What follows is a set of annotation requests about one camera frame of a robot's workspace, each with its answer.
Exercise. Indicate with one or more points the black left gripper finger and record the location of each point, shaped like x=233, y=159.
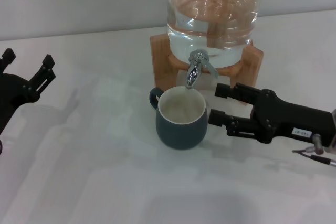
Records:
x=8, y=58
x=43, y=74

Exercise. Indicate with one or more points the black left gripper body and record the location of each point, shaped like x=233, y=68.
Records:
x=13, y=90

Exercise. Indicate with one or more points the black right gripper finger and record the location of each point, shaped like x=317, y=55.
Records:
x=236, y=93
x=236, y=127

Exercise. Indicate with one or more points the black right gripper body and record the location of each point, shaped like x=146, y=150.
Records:
x=286, y=119

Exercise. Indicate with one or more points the chrome faucet tap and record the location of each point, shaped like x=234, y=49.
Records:
x=193, y=73

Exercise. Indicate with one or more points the dark teal ceramic mug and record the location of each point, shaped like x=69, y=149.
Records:
x=181, y=134

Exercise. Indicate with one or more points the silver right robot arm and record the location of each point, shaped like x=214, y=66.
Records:
x=333, y=142

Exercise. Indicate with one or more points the glass water dispenser jar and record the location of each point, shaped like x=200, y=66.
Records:
x=210, y=37

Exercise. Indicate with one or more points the wooden dispenser stand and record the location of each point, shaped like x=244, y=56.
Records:
x=162, y=64

